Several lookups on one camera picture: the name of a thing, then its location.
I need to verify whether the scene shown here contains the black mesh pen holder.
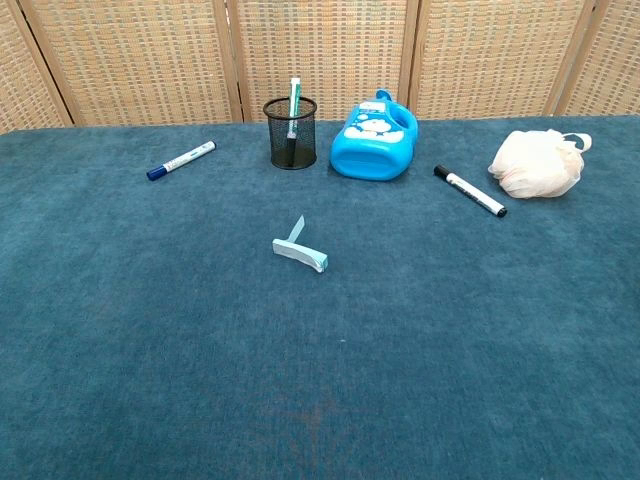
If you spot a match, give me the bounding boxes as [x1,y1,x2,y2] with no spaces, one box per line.
[263,96,319,170]

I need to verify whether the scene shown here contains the blue cartoon detergent bottle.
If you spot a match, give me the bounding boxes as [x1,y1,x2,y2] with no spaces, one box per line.
[329,89,420,180]

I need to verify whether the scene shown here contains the blue table cloth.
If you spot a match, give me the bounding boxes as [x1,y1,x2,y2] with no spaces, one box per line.
[0,114,640,480]

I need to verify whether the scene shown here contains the green white marker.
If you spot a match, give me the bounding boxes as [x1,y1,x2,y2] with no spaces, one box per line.
[285,76,302,162]

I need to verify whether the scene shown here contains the black cap whiteboard marker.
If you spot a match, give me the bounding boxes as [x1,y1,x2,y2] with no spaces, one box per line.
[433,164,509,219]

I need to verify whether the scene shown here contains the blue cap whiteboard marker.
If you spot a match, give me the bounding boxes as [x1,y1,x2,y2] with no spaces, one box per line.
[146,140,218,182]

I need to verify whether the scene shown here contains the white crumpled plastic bag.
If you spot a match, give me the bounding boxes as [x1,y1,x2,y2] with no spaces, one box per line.
[487,128,594,200]

